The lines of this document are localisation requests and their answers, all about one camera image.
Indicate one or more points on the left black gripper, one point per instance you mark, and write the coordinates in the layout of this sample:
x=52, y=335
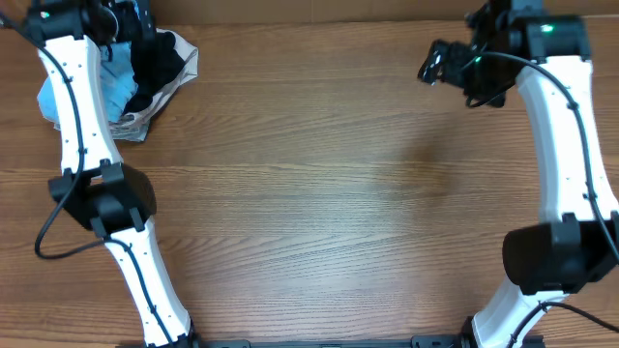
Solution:
x=146, y=57

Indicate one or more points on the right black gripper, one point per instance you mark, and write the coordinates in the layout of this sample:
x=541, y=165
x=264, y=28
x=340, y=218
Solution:
x=445, y=61

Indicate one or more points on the light blue printed t-shirt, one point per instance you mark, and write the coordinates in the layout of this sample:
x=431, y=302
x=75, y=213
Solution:
x=117, y=82

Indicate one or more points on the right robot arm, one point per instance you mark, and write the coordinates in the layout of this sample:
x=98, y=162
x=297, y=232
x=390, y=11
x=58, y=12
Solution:
x=548, y=58

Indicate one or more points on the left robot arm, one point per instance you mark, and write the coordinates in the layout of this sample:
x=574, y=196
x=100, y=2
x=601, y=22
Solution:
x=96, y=188

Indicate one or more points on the black folded garment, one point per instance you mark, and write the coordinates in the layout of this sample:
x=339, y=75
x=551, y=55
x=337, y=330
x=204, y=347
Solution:
x=155, y=64

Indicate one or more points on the beige folded garment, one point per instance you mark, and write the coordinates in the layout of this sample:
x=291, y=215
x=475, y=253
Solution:
x=190, y=71

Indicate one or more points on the grey folded garment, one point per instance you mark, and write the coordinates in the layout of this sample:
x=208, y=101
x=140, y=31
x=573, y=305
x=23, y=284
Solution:
x=133, y=133

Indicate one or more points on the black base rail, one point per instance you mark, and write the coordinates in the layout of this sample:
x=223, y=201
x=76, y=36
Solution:
x=329, y=344

